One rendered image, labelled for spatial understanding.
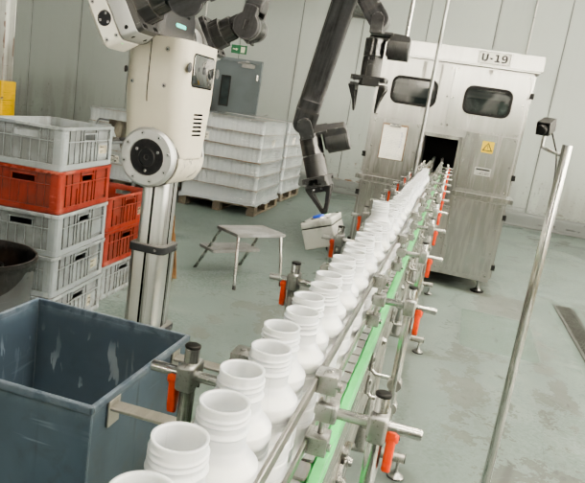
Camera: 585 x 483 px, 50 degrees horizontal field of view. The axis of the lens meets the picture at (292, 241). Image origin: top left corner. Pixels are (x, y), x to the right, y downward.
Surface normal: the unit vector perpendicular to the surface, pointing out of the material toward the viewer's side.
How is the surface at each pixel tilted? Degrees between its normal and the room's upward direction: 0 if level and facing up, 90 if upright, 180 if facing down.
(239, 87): 90
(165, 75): 90
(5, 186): 90
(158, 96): 101
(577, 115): 90
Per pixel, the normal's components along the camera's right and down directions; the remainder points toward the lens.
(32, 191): -0.14, 0.18
